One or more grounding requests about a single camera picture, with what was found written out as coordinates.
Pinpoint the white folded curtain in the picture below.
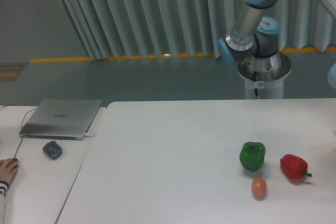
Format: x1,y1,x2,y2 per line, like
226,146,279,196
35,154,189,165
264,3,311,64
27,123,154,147
47,0,336,59

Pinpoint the small black device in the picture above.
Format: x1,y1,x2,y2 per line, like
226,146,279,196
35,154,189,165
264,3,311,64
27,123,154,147
43,141,63,160

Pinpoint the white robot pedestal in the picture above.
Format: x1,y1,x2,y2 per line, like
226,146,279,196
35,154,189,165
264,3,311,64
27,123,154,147
238,52,291,99

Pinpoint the person's hand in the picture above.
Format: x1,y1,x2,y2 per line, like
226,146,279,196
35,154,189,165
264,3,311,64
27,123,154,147
0,158,18,185

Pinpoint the red bell pepper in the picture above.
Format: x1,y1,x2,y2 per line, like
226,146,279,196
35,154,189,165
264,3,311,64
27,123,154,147
280,154,312,180

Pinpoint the green bell pepper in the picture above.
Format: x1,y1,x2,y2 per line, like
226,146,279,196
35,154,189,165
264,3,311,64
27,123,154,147
239,142,266,172

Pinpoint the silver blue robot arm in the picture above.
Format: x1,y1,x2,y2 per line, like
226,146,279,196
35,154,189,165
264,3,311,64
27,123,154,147
217,0,335,87

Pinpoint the brown egg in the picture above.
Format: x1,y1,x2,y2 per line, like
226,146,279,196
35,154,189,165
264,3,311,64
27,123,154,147
251,177,267,198

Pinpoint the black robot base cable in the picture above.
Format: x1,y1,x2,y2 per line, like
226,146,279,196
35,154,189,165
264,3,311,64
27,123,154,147
253,70,260,100

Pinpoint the thin dark mouse cable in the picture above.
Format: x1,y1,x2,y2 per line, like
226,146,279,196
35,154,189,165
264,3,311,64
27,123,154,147
0,104,39,159

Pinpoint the silver closed laptop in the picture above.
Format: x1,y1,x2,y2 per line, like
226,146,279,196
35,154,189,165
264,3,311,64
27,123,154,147
19,99,102,140

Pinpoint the striped sleeve forearm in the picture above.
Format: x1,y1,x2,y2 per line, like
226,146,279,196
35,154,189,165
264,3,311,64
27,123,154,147
0,180,9,224

